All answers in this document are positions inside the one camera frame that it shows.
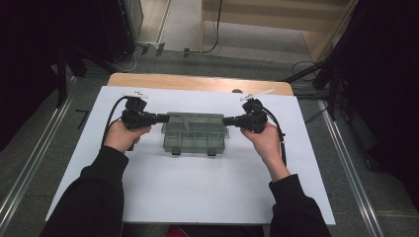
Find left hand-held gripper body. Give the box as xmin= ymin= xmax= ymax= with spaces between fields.
xmin=121 ymin=91 xmax=156 ymax=130

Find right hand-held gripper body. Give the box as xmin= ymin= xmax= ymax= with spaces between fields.
xmin=236 ymin=87 xmax=276 ymax=134

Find clear grey-green compartment box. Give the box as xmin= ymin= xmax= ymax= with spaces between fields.
xmin=160 ymin=112 xmax=231 ymax=157

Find person's left hand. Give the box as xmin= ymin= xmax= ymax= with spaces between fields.
xmin=103 ymin=119 xmax=152 ymax=154

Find person's right hand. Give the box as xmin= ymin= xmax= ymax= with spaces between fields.
xmin=240 ymin=121 xmax=286 ymax=166

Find white power strip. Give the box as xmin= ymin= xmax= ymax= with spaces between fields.
xmin=135 ymin=40 xmax=166 ymax=57

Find white table board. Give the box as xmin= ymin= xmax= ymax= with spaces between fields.
xmin=44 ymin=86 xmax=336 ymax=226

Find black metal stand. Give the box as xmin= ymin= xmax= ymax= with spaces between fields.
xmin=283 ymin=48 xmax=340 ymax=121
xmin=55 ymin=45 xmax=88 ymax=108

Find dark computer tower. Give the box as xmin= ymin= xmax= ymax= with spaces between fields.
xmin=98 ymin=0 xmax=144 ymax=63

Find beige wooden furniture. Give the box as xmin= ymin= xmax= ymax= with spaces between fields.
xmin=201 ymin=0 xmax=359 ymax=62

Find red cloth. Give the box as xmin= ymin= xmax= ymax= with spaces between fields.
xmin=164 ymin=226 xmax=191 ymax=237

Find black curtain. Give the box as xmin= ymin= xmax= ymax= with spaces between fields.
xmin=0 ymin=0 xmax=100 ymax=152
xmin=329 ymin=0 xmax=419 ymax=211

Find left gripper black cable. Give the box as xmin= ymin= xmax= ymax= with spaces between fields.
xmin=101 ymin=95 xmax=130 ymax=147

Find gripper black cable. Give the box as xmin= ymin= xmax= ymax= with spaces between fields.
xmin=101 ymin=95 xmax=130 ymax=147
xmin=253 ymin=102 xmax=288 ymax=167

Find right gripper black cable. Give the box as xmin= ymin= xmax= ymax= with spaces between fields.
xmin=253 ymin=102 xmax=288 ymax=167

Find white floor cable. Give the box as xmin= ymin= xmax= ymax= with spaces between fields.
xmin=113 ymin=48 xmax=141 ymax=73

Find looped black floor cable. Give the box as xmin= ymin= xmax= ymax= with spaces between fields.
xmin=291 ymin=59 xmax=319 ymax=78

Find hanging black cable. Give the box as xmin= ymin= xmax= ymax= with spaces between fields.
xmin=189 ymin=0 xmax=223 ymax=55

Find metal floor rail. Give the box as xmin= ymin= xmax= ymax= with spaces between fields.
xmin=317 ymin=99 xmax=386 ymax=237
xmin=0 ymin=76 xmax=78 ymax=228

